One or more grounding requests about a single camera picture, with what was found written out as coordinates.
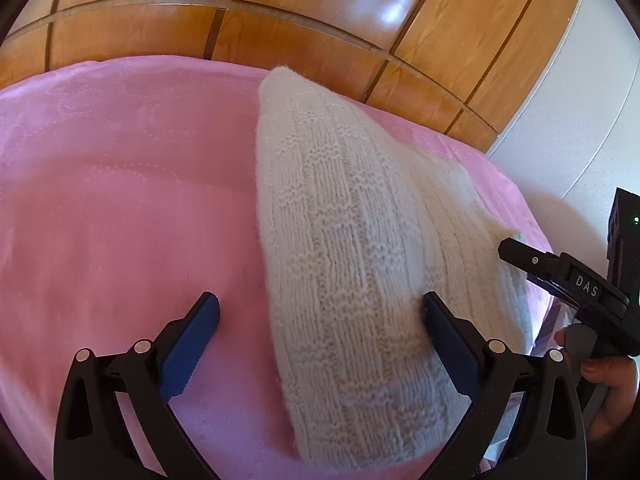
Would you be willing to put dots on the cream knit sweater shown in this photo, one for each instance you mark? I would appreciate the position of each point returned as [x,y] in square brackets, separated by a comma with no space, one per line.
[345,260]

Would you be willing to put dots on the person's right hand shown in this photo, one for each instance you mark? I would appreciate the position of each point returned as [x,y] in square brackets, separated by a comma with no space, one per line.
[622,385]

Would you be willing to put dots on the pink bed sheet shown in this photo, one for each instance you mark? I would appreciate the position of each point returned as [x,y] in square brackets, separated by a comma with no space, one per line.
[110,200]

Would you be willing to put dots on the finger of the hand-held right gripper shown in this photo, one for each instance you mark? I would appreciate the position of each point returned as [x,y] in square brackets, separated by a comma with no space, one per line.
[527,257]

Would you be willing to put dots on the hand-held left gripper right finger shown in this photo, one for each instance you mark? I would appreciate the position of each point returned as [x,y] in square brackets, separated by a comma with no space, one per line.
[450,345]

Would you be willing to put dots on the wooden headboard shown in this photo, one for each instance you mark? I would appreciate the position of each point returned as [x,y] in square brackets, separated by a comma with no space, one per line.
[300,15]

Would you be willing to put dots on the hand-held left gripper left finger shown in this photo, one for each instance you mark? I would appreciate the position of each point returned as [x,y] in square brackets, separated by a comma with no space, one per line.
[192,345]

